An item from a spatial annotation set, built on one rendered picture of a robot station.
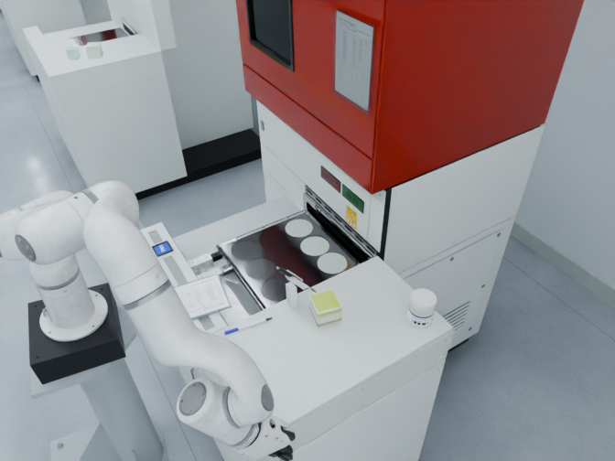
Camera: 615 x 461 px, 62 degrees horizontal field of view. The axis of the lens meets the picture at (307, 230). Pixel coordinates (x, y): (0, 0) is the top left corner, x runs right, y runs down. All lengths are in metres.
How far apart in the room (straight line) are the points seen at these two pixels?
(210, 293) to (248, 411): 0.68
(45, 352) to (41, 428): 1.05
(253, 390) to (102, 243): 0.36
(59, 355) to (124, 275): 0.76
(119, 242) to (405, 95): 0.81
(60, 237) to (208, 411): 0.41
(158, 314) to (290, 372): 0.55
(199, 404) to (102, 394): 0.96
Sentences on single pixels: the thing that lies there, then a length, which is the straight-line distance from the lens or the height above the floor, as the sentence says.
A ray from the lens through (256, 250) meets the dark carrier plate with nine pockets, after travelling 1.77.
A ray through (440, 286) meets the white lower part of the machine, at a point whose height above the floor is 0.62.
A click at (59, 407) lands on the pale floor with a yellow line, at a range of 2.70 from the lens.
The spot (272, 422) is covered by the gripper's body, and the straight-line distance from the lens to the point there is 1.10.
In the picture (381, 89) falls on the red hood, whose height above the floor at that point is 1.55.
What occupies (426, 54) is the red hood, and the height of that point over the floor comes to 1.60.
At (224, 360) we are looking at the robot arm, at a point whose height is 1.36.
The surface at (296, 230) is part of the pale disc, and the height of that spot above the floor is 0.90.
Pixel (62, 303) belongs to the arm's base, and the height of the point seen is 1.04.
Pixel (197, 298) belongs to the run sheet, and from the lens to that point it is 1.56.
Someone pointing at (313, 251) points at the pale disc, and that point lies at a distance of 1.75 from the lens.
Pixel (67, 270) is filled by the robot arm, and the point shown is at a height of 1.15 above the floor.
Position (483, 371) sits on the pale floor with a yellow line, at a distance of 2.64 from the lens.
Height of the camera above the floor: 2.10
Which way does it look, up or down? 41 degrees down
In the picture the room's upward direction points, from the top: 1 degrees counter-clockwise
